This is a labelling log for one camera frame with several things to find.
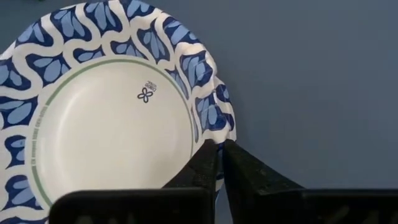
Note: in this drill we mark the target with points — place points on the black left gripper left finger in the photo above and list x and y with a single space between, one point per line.
192 186

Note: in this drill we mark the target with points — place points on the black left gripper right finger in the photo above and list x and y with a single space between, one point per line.
258 193

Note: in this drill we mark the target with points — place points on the blue patterned paper bowl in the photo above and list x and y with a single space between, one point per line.
109 130

